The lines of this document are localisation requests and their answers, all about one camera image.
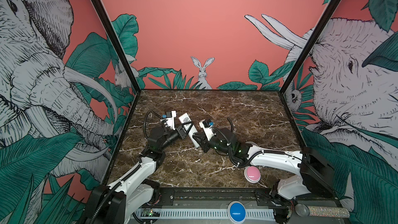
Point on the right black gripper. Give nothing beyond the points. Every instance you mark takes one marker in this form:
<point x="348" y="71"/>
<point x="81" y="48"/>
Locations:
<point x="205" y="143"/>

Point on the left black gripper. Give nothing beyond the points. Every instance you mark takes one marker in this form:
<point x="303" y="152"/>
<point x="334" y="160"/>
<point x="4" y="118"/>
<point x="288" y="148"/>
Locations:
<point x="185" y="124"/>

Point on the white remote control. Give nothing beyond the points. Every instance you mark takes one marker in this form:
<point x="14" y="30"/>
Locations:
<point x="190" y="128"/>

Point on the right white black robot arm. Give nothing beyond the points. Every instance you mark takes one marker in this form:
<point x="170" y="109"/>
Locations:
<point x="312" y="173"/>

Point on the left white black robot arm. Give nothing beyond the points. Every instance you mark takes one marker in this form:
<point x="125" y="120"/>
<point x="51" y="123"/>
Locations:
<point x="116" y="202"/>

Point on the white round alarm clock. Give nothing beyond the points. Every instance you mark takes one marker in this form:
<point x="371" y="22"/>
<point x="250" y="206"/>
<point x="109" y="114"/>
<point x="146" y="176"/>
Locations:
<point x="251" y="144"/>

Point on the pink round push button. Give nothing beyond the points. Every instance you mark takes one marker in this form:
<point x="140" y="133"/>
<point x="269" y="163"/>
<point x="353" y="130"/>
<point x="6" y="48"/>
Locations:
<point x="252" y="174"/>

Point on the blue round push button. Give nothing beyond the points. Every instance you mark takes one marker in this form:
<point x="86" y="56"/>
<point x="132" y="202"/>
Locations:
<point x="236" y="212"/>

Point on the small green circuit board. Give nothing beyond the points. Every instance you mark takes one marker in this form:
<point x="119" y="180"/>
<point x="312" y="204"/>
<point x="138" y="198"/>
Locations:
<point x="151" y="213"/>

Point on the glittery silver microphone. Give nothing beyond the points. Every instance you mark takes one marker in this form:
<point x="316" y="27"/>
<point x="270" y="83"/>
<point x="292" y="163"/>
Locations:
<point x="321" y="211"/>

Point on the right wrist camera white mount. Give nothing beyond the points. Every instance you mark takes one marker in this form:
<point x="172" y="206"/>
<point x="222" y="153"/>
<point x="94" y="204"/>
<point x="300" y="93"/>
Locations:
<point x="207" y="125"/>

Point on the black front mounting rail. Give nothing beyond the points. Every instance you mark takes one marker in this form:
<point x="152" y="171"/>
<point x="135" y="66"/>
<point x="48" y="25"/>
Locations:
<point x="169" y="196"/>

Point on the white slotted cable duct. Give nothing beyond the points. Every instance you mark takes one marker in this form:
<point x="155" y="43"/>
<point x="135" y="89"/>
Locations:
<point x="180" y="213"/>

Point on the left black frame post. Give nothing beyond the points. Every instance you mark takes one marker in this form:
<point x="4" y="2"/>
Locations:
<point x="110" y="31"/>

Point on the black frame post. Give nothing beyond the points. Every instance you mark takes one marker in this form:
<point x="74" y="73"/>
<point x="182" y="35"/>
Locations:
<point x="325" y="17"/>
<point x="110" y="31"/>

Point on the right black frame post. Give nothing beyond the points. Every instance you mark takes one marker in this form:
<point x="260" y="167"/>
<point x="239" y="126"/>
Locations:
<point x="325" y="17"/>

